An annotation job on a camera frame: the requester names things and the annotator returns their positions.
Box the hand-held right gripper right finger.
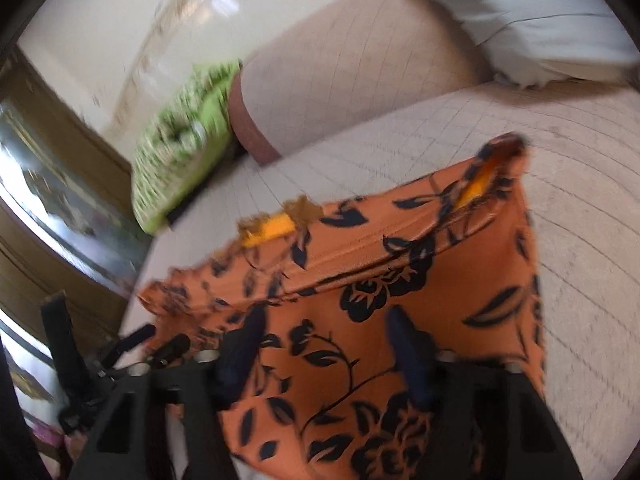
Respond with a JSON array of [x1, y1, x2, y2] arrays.
[[386, 304, 584, 480]]

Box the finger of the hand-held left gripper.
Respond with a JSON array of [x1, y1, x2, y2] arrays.
[[145, 334, 192, 368], [99, 323, 157, 367]]

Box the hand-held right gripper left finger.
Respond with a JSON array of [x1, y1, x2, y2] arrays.
[[67, 304, 269, 480]]

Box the orange floral blouse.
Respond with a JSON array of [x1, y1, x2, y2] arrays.
[[137, 131, 549, 480]]

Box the wooden stained glass door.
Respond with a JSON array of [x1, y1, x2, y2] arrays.
[[0, 45, 154, 411]]

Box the green patterned pillow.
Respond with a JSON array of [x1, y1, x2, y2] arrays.
[[131, 59, 244, 235]]

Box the pink quilted bolster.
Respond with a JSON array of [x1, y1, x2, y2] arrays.
[[229, 0, 494, 166]]

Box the light blue pillow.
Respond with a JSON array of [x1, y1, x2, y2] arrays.
[[350, 0, 640, 89]]

